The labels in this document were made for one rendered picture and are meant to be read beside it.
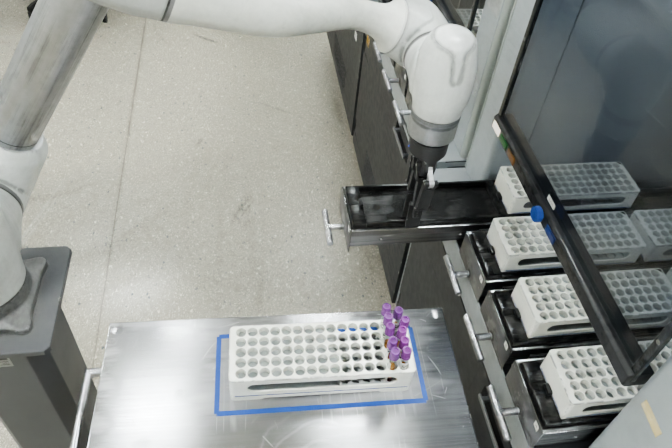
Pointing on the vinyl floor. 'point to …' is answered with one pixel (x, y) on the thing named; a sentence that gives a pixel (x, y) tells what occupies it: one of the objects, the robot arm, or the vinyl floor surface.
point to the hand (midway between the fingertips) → (412, 209)
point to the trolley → (275, 425)
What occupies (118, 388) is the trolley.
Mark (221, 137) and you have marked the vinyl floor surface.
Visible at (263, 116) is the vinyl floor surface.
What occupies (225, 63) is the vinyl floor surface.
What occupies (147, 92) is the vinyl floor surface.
